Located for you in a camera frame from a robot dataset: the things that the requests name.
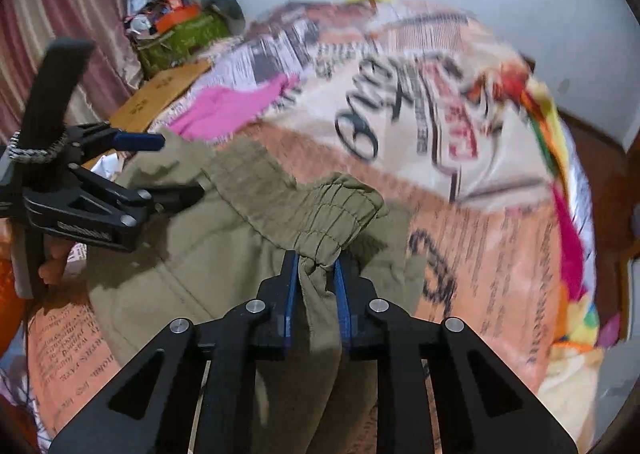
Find olive green pants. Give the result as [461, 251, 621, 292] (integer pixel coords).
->
[85, 129, 426, 453]

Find person left hand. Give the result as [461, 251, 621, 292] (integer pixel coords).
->
[38, 238, 75, 285]

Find wooden lap desk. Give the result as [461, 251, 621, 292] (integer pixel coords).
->
[64, 60, 210, 172]

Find pink folded garment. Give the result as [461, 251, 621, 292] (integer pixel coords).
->
[168, 74, 299, 142]

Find green storage basket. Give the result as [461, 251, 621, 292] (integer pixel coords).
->
[132, 13, 231, 79]

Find orange box in basket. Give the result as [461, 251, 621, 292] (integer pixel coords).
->
[154, 4, 202, 34]

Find striped maroon curtain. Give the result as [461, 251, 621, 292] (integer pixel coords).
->
[1, 0, 142, 140]

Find newspaper print bed cover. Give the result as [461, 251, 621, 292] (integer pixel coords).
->
[27, 0, 609, 444]

